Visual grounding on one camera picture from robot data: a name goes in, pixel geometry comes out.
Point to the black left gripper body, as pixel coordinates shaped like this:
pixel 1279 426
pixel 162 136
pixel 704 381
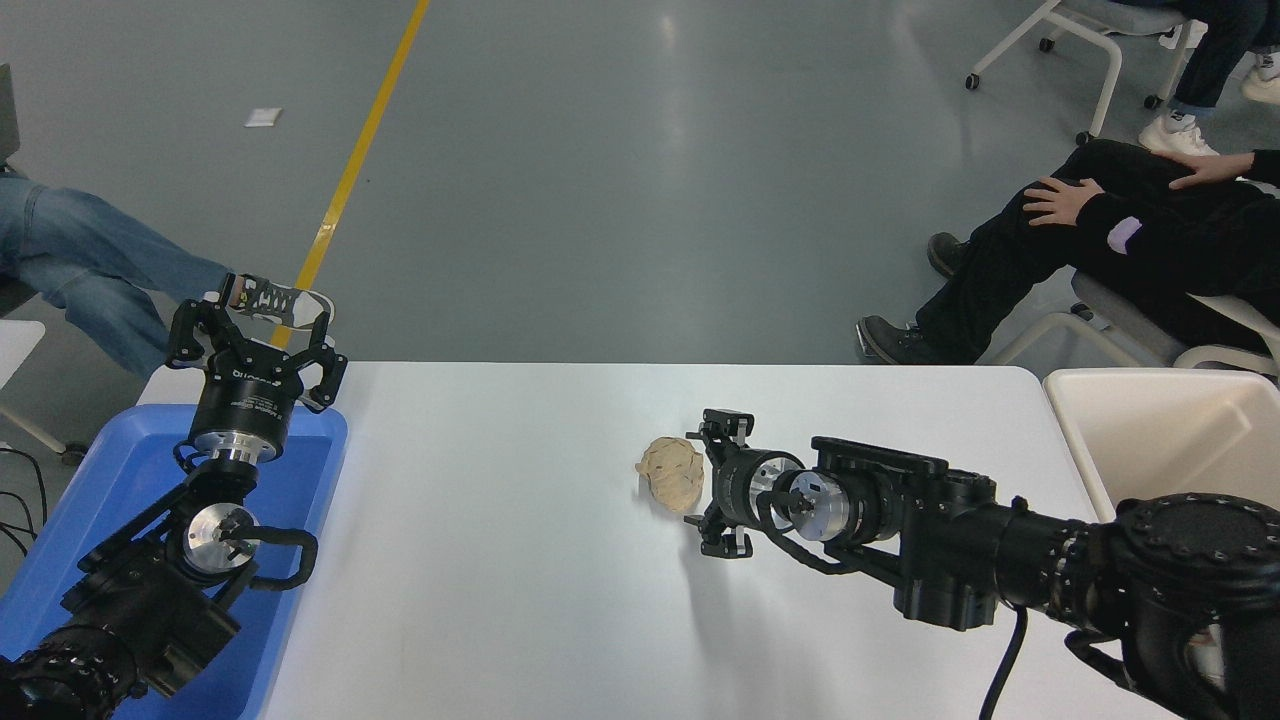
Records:
pixel 245 405

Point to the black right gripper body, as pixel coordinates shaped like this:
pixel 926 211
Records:
pixel 732 488

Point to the tan paper ball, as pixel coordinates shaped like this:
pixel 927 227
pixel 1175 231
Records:
pixel 672 475

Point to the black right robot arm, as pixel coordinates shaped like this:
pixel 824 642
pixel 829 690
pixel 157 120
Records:
pixel 1000 550

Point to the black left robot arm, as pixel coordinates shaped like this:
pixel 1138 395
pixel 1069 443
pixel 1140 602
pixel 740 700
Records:
pixel 150 610

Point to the person's hand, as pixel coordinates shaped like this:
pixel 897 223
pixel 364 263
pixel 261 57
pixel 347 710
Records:
pixel 1220 168
pixel 1060 200

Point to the person in blue trousers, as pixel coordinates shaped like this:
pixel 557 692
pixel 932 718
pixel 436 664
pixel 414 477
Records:
pixel 90 250

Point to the blue plastic tray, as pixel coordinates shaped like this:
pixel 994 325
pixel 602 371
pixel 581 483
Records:
pixel 110 470

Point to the white paper scrap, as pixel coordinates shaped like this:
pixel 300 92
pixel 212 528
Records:
pixel 263 117

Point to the dark grey screen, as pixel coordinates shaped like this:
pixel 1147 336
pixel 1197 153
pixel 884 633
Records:
pixel 7 115

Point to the large pale bin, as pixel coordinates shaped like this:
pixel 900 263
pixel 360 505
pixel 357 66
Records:
pixel 1180 440

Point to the person in black clothing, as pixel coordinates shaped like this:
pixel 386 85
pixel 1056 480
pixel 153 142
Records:
pixel 1180 270

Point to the white wheeled chair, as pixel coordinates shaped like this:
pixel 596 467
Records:
pixel 1100 15

